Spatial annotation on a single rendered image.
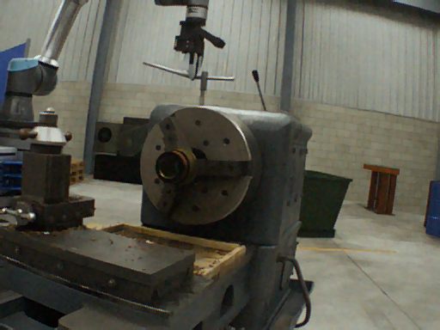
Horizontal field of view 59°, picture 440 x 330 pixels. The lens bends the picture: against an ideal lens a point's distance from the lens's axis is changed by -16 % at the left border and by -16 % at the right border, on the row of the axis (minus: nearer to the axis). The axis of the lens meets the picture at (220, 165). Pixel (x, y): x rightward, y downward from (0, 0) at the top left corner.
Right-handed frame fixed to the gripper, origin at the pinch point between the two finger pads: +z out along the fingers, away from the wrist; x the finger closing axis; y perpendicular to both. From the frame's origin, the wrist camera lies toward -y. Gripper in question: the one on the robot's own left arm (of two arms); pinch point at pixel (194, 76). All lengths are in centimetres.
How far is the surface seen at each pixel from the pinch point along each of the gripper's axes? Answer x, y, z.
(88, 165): -807, 609, 113
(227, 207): 23.6, -22.5, 36.5
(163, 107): 6.0, 6.8, 11.2
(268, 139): 8.1, -27.9, 18.2
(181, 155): 36.9, -14.4, 24.2
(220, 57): -927, 324, -193
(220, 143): 23.6, -19.0, 20.5
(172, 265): 76, -31, 38
